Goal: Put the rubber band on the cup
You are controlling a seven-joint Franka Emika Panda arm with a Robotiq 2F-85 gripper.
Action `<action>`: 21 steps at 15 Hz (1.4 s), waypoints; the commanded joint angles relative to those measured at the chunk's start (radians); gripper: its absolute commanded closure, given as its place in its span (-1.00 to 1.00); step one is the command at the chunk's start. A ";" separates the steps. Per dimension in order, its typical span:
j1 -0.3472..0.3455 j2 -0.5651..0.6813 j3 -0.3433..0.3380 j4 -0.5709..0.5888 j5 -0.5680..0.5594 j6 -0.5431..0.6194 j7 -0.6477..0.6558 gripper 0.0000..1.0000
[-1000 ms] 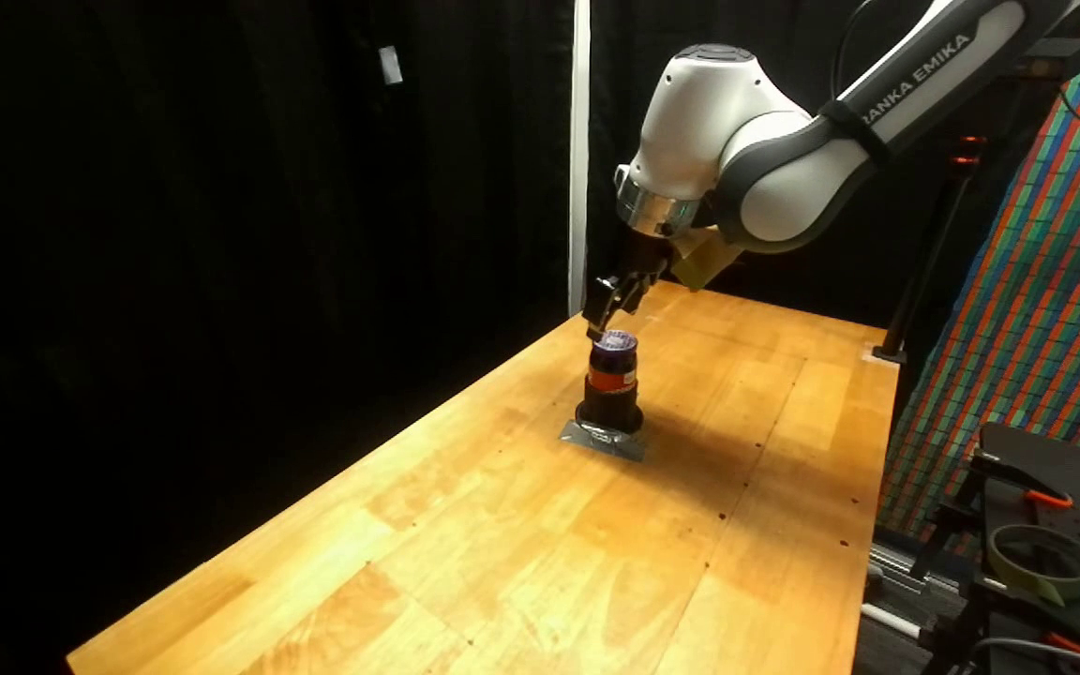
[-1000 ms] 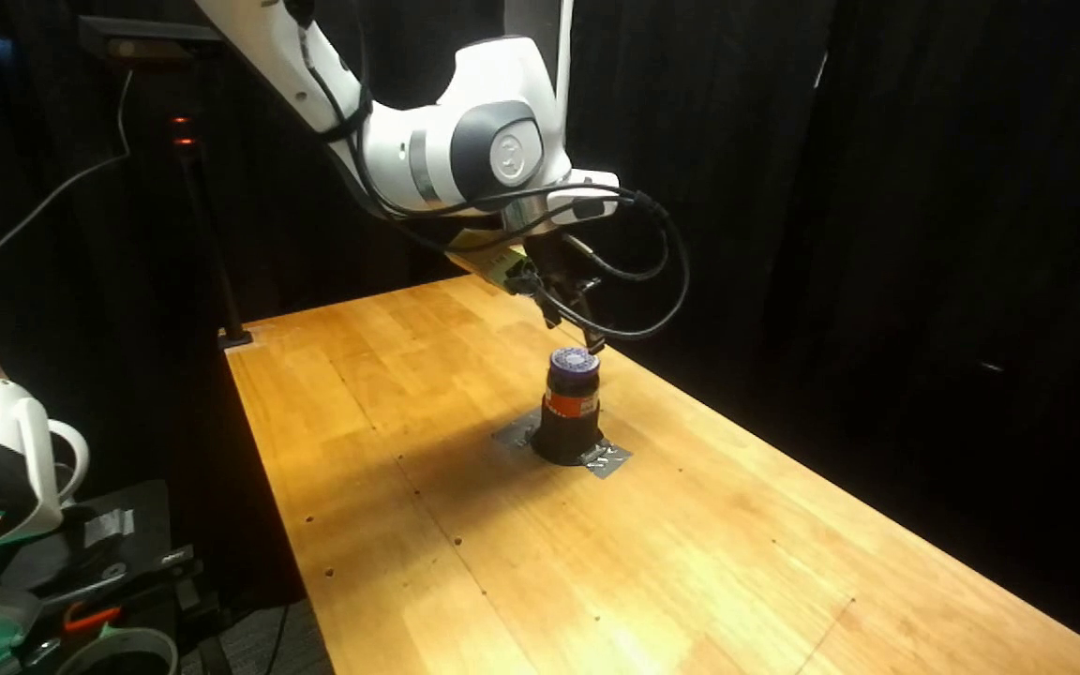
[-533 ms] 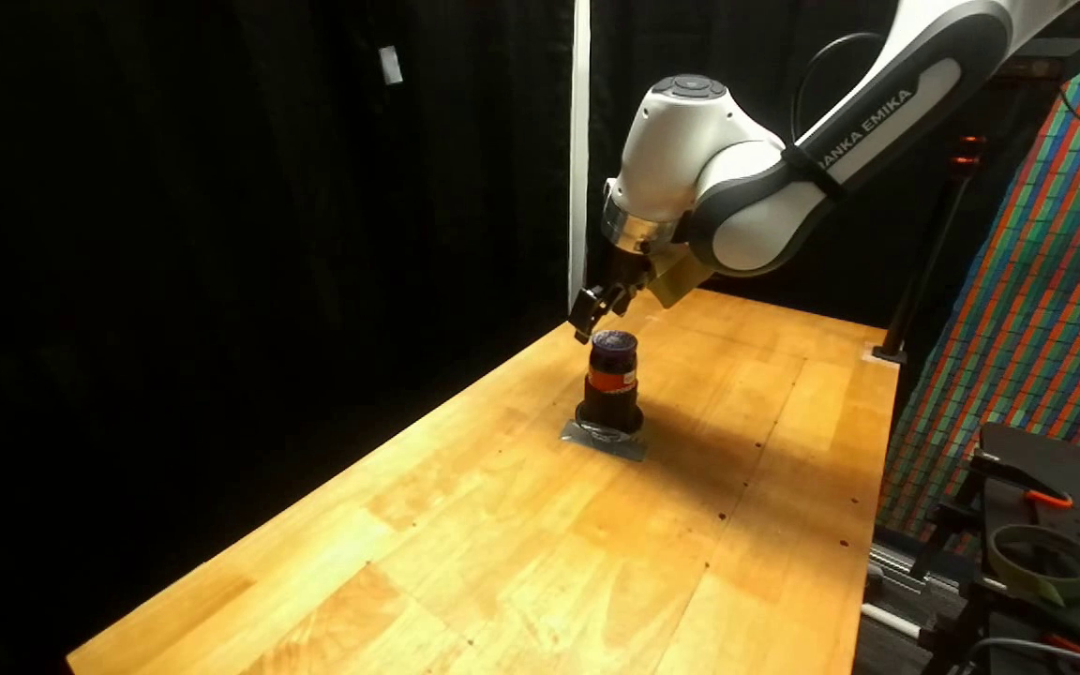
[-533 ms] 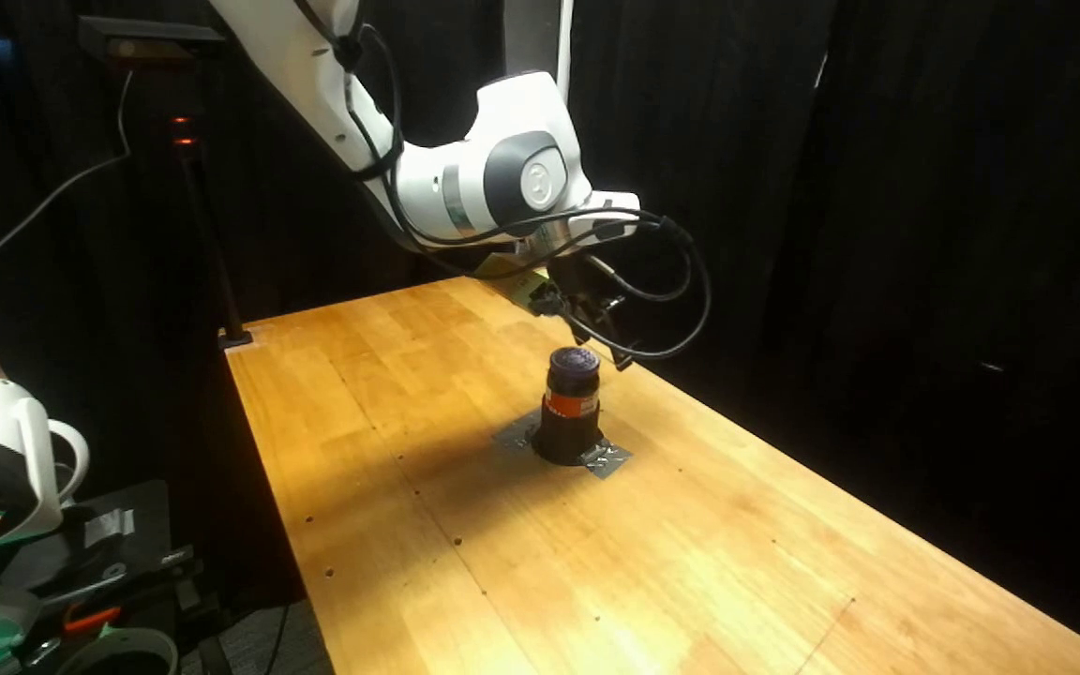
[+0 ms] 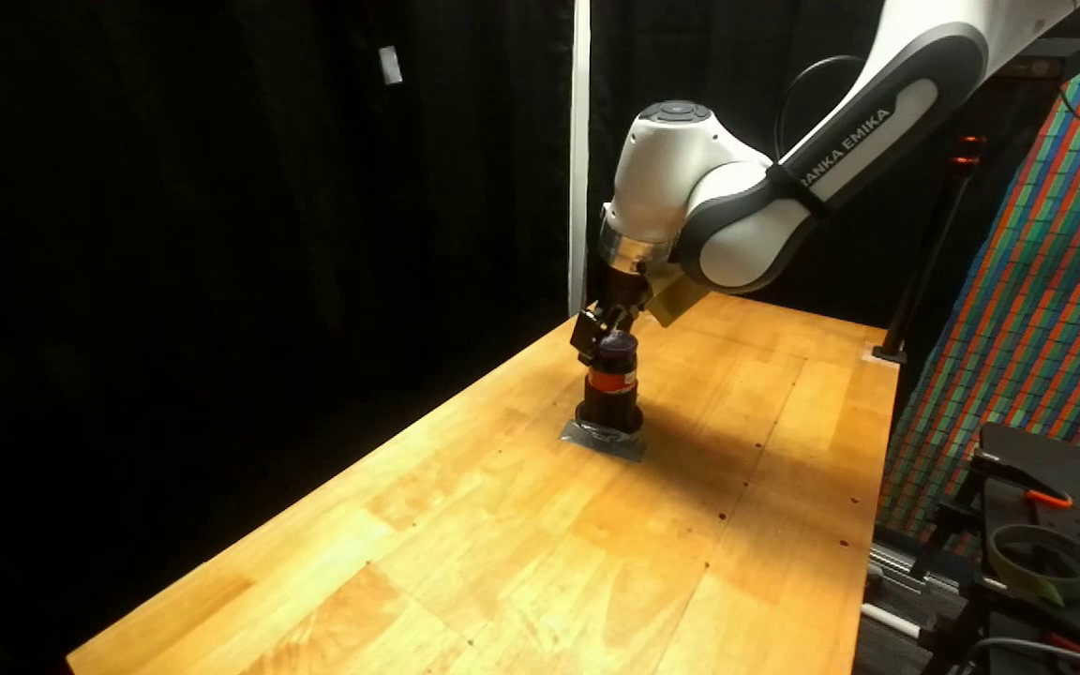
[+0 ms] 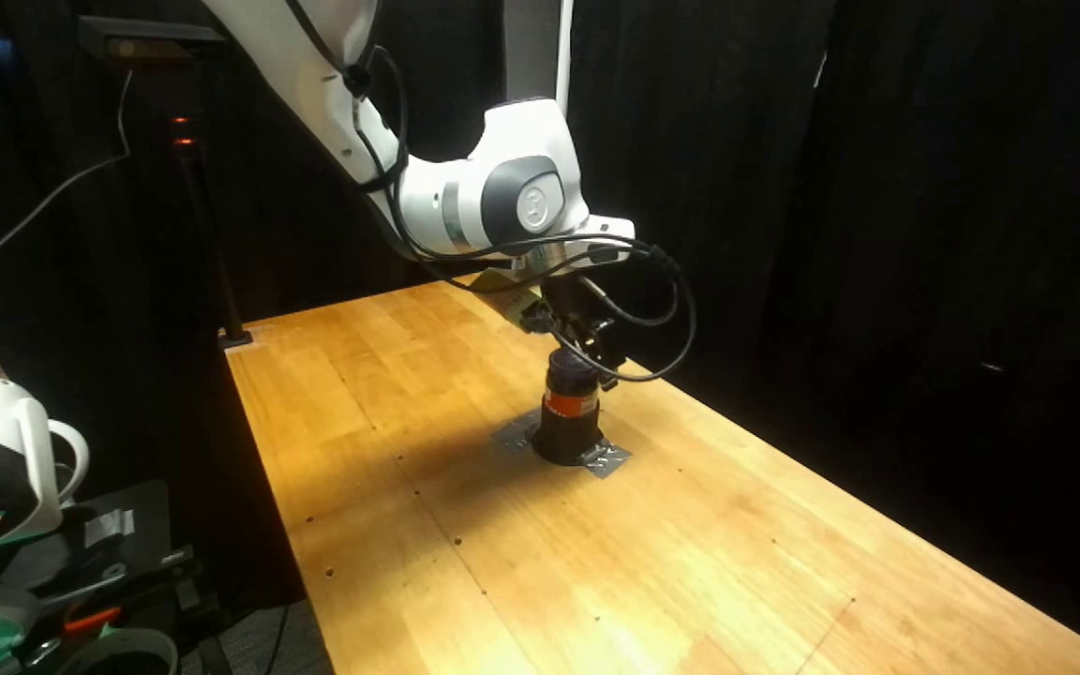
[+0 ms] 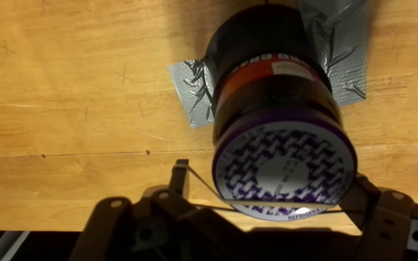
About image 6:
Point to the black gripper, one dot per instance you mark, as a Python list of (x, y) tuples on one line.
[(568, 306)]

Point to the black orange cylindrical object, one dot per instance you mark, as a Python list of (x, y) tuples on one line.
[(565, 435)]

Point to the grey tape piece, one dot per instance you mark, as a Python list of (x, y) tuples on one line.
[(520, 435)]

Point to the black curtain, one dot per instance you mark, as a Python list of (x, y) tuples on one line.
[(302, 236), (892, 248)]

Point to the white vertical pole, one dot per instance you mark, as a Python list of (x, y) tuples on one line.
[(559, 50)]

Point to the black tripod stand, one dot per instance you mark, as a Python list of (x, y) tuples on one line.
[(208, 248)]

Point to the grey black equipment box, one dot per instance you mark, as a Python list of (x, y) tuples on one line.
[(109, 548)]

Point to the small grey base plate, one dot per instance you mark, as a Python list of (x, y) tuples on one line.
[(604, 459)]

